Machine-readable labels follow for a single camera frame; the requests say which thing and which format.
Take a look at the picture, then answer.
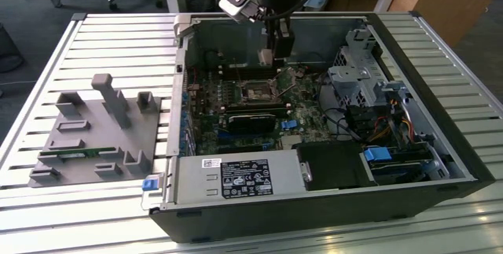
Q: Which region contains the wooden cabinet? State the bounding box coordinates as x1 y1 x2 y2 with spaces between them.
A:
389 0 503 49

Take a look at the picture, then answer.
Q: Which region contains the grey case latch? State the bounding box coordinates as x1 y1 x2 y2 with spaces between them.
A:
172 14 194 39

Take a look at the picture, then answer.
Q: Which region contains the black open PC case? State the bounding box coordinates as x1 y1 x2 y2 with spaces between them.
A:
148 11 497 245

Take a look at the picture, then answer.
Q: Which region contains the silver finned chipset heatsink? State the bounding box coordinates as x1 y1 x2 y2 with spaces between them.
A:
282 135 304 149

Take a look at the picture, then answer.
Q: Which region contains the silver metal disk bay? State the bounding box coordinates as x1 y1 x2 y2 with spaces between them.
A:
377 80 453 182

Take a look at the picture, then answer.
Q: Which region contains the CPU socket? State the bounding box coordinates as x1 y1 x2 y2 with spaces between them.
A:
238 79 283 104

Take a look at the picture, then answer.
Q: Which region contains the green RAM stick white label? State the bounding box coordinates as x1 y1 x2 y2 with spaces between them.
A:
59 147 100 159

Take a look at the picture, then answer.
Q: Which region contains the yellow red wire bundle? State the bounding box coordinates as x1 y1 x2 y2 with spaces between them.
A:
371 118 417 143

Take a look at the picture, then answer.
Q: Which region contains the graphics card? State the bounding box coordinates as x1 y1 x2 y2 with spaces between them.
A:
227 113 276 134

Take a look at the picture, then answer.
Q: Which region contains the black plastic housing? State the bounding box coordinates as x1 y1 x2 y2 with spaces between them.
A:
345 105 374 143

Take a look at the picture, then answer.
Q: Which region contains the hard disk in blue carrier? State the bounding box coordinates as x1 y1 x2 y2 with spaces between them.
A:
363 146 430 183

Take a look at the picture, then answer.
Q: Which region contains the black plastic fan shroud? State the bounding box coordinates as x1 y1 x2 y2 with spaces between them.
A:
292 141 379 192

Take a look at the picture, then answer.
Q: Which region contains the green motherboard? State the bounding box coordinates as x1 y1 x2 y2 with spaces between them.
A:
179 64 339 155

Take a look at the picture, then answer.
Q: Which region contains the grey plastic parts rack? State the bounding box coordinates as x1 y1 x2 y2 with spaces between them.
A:
30 73 164 189

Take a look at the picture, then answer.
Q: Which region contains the grey power supply unit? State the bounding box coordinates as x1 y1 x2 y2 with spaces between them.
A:
172 153 314 205

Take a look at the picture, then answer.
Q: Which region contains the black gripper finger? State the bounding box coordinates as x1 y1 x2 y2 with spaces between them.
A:
266 12 296 60

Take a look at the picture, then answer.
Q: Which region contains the silver square CPU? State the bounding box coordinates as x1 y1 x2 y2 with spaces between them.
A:
258 48 275 68

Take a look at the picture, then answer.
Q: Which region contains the blue case latch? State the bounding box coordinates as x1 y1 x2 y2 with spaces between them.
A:
140 179 159 193

